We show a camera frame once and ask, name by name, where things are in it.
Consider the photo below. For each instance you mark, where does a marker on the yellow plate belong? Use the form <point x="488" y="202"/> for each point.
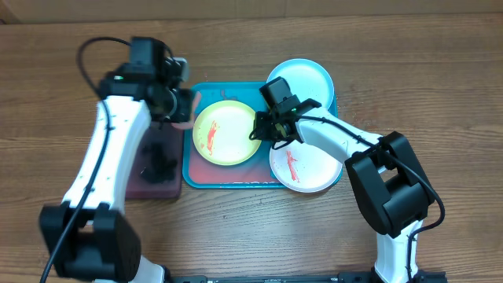
<point x="221" y="133"/>

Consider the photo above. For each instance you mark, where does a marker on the dark rectangular sponge tray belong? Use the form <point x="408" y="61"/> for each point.
<point x="157" y="167"/>

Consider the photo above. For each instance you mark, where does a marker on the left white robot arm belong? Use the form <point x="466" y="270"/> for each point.
<point x="87" y="235"/>

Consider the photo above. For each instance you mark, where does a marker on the white plate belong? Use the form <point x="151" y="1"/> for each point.
<point x="304" y="168"/>

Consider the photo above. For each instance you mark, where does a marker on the light blue plate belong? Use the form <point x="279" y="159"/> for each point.
<point x="307" y="79"/>

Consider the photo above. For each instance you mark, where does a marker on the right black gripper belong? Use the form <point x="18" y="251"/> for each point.
<point x="269" y="134"/>

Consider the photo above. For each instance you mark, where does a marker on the teal serving tray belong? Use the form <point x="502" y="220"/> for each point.
<point x="254" y="173"/>

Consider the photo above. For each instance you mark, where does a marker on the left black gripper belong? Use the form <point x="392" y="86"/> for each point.
<point x="186" y="103"/>

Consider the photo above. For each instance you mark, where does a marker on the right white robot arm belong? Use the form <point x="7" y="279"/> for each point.
<point x="390" y="187"/>

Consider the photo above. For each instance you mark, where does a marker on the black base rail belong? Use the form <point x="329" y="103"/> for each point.
<point x="306" y="278"/>

